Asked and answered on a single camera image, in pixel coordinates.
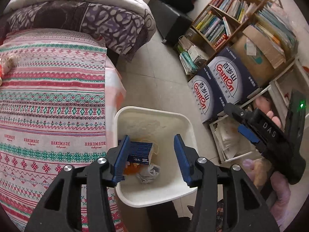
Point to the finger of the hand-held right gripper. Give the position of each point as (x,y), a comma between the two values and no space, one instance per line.
(248,133)
(239,113)

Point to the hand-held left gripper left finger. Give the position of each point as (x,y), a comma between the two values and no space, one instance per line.
(120,159)

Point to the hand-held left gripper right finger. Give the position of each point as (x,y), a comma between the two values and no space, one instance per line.
(182,159)

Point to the blue small box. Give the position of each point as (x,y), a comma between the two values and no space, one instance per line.
(140,152)

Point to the white plastic bin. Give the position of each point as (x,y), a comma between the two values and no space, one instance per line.
(149,125)

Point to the person's right hand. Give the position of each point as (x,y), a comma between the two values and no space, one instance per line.
(274,119)

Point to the orange peel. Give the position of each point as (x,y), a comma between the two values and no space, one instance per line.
(131,169)

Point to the stack of loose papers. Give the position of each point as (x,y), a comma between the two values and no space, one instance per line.
(229,137)

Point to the tan fuzzy object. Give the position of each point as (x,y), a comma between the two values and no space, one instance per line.
(262,171)

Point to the crumpled white wrapper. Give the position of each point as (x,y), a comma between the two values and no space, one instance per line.
(148,174)

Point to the blue water carton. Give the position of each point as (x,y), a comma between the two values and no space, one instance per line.
(205,96)
(231,77)

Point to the white low shelf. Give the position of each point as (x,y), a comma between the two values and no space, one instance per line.
(277,84)

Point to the brown cardboard box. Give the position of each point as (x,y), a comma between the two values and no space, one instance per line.
(256,60)

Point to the stack of books on floor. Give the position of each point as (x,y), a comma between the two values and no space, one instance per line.
(190,60)

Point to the patterned striped tablecloth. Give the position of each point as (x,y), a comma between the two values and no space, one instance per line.
(48,101)

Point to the wooden bookshelf with books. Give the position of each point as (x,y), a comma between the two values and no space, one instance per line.
(217,7)

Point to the black ottoman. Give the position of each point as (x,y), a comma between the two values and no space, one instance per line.
(169,21)

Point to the bed with grey quilt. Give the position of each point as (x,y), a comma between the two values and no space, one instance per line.
(108,19)

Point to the tan crumpled tissue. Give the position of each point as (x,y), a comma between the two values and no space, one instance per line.
(10,62)

